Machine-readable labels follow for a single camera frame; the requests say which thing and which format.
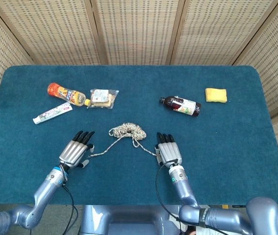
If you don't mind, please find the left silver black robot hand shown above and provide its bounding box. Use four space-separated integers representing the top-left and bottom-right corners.
58 131 96 169

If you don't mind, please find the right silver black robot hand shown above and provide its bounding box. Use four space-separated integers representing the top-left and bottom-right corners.
154 132 182 168

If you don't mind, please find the beige speckled rope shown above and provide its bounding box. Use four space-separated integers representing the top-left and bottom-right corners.
88 122 160 158

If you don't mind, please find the white toothpaste tube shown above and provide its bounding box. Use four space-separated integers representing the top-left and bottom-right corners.
32 102 73 125

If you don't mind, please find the dark juice bottle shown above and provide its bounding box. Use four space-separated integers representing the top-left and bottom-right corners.
159 95 202 118

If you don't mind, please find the blue table mat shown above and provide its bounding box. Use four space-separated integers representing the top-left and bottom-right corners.
0 65 278 206

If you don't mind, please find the orange label drink bottle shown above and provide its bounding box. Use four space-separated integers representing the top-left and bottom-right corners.
47 82 92 107

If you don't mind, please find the clear bag of snacks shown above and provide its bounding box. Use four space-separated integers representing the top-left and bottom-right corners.
86 88 120 110

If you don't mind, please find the white tag with plug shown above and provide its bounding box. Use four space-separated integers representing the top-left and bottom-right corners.
169 212 188 232

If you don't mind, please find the yellow sponge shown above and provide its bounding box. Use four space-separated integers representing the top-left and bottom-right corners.
204 88 228 103

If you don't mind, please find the blue-grey robot torso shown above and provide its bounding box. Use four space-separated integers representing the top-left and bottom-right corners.
79 205 189 235

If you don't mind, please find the woven folding screen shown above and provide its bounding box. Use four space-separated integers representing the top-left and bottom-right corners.
0 0 278 182

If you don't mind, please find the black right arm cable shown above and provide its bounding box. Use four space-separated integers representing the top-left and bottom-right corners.
155 158 230 235

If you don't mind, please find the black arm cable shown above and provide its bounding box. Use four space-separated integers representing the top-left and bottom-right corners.
155 158 230 235
59 164 79 235

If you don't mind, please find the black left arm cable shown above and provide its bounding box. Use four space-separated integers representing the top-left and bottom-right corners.
59 164 79 235

